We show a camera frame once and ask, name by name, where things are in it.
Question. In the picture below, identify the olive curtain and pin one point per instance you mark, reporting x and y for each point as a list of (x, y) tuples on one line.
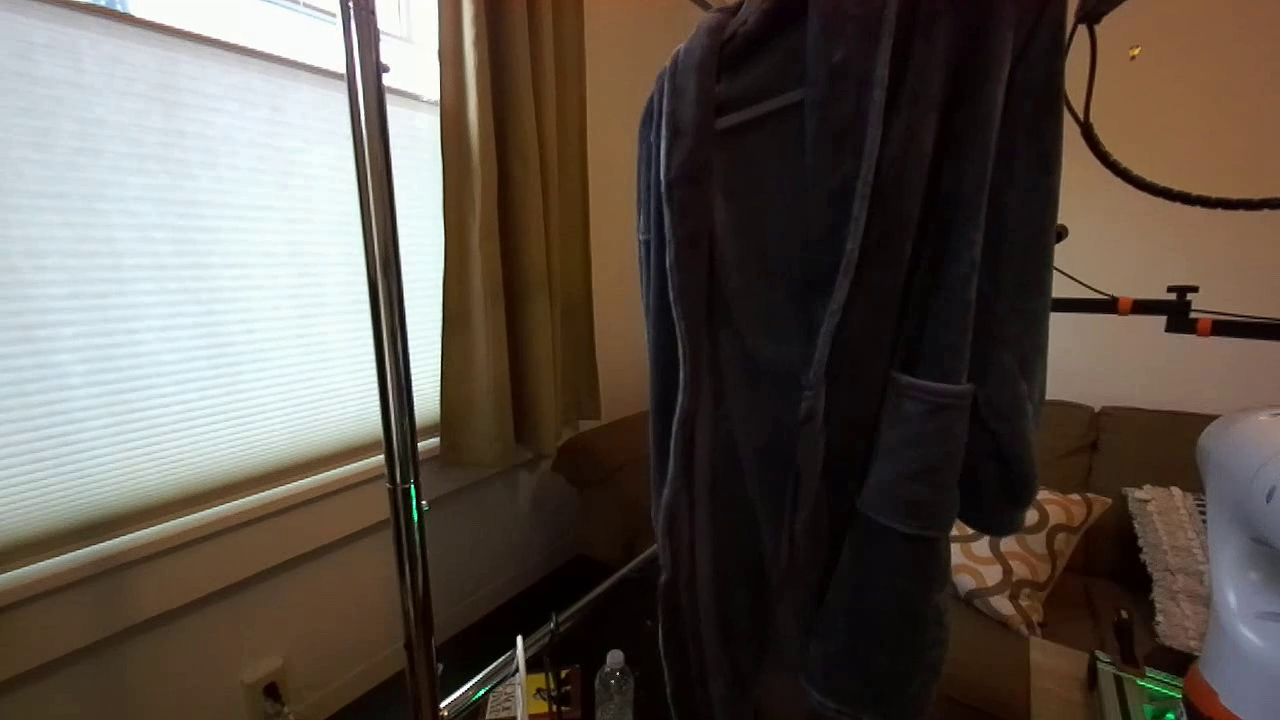
[(512, 225)]

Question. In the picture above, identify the brown couch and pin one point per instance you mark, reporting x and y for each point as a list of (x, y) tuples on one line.
[(1134, 445)]

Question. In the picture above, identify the metal clothes rack pole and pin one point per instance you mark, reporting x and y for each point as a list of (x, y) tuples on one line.
[(389, 334)]

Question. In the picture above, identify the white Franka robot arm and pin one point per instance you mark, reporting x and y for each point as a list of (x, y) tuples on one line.
[(1247, 560)]

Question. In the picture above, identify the clear water bottle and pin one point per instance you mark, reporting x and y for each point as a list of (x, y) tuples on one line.
[(614, 685)]

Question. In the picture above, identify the white knit blanket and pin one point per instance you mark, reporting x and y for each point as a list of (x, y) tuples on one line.
[(1175, 560)]

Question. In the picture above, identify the black orange camera mount arm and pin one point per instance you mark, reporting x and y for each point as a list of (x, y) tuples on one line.
[(1182, 310)]

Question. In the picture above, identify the gray robe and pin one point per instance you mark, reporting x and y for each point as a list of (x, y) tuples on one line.
[(826, 375)]

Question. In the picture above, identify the white window blind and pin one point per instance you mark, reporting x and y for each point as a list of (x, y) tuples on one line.
[(185, 265)]

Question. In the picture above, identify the brown white patterned pillow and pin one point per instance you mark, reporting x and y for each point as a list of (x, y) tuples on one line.
[(1024, 560)]

